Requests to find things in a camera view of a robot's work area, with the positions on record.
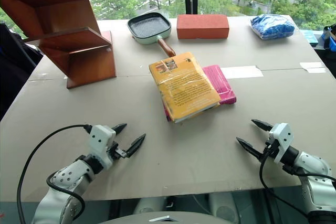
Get light blue box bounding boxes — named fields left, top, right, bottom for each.
left=300, top=29, right=320, bottom=44

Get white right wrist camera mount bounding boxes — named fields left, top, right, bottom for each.
left=268, top=122, right=293, bottom=163

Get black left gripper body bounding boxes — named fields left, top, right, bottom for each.
left=108, top=142, right=127, bottom=160

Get wide white tape strip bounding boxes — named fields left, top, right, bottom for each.
left=220, top=65, right=264, bottom=80

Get mint green square frying pan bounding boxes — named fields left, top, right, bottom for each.
left=127, top=12, right=177, bottom=58

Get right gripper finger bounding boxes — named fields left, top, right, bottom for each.
left=236, top=136, right=264, bottom=161
left=251, top=119, right=274, bottom=132

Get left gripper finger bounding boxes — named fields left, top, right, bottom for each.
left=111, top=123, right=128, bottom=134
left=125, top=133, right=146, bottom=158

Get dark fabric chair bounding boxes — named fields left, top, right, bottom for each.
left=0, top=23, right=44, bottom=123

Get yellow book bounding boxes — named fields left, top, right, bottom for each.
left=148, top=51, right=222, bottom=124

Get grey rounded shape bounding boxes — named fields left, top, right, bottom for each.
left=209, top=191, right=240, bottom=224
left=133, top=196, right=169, bottom=216

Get short white tape strip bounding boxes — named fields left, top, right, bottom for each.
left=299, top=61, right=328, bottom=74

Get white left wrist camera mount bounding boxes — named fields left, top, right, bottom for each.
left=88, top=124, right=117, bottom=169

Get wooden shelf stand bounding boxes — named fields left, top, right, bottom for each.
left=0, top=0, right=118, bottom=90

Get pink book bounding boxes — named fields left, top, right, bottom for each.
left=162, top=64, right=238, bottom=116

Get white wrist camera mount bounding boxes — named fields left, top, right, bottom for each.
left=268, top=122, right=293, bottom=163
left=88, top=124, right=117, bottom=169

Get blue plastic bag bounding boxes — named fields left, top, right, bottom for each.
left=250, top=14, right=296, bottom=41

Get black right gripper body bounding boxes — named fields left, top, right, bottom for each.
left=259, top=140, right=280, bottom=161

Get red brick block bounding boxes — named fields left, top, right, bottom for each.
left=176, top=13, right=230, bottom=40

